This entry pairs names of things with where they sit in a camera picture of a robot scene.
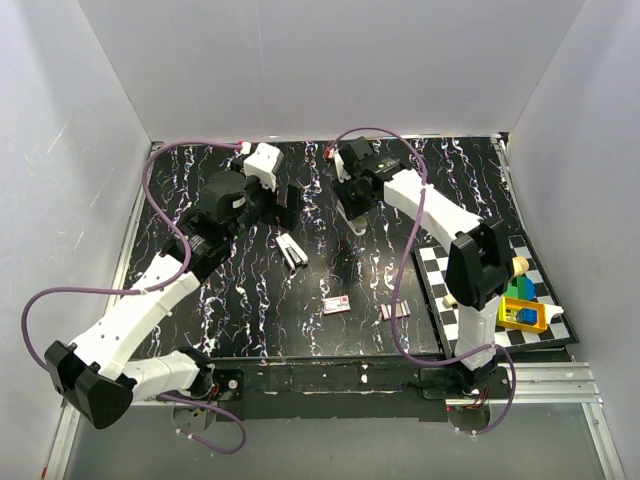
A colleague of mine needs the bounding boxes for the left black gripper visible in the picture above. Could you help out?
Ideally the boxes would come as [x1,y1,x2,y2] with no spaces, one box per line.
[225,159,305,243]

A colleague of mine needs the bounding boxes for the white black stapler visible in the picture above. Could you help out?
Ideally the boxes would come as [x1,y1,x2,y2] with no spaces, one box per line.
[276,233,308,271]

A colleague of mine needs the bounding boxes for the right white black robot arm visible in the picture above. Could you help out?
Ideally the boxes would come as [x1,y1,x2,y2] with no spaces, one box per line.
[326,137,515,398]

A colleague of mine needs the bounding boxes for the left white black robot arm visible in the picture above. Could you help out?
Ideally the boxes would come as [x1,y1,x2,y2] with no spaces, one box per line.
[44,171,303,429]

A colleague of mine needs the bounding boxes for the red white staple box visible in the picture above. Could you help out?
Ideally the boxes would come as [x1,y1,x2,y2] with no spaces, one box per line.
[323,295,351,315]

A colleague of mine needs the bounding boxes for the silver staple strips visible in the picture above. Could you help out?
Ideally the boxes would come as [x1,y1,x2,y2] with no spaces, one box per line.
[380,300,411,321]

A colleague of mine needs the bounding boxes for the wooden peg doll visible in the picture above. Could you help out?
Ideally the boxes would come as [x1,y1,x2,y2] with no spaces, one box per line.
[443,256,529,307]

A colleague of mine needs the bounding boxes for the green toy brick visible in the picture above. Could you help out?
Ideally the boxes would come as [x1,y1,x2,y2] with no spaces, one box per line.
[504,275,536,301]

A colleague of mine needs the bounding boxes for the blue toy brick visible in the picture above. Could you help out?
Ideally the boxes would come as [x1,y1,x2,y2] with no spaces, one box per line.
[516,308,538,325]

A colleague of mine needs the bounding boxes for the white plastic piece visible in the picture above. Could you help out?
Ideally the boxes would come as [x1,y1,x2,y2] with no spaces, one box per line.
[542,304,564,326]

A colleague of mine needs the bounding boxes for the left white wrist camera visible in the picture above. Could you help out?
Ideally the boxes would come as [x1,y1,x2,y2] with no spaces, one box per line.
[240,142,284,192]

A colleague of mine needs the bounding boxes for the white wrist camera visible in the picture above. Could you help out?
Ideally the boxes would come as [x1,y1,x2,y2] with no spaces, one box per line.
[325,136,374,183]
[240,142,284,192]

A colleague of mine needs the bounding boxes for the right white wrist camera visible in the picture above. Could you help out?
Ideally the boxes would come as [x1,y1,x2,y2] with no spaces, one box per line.
[325,136,374,183]

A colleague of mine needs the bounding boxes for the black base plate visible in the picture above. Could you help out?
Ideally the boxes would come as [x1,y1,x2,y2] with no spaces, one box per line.
[193,357,509,422]

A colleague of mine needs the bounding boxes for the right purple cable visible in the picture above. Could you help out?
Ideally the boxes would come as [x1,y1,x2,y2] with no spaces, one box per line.
[325,126,518,436]

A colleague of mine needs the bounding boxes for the aluminium mounting rail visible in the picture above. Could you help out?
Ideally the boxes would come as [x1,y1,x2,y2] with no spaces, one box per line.
[59,361,601,451]

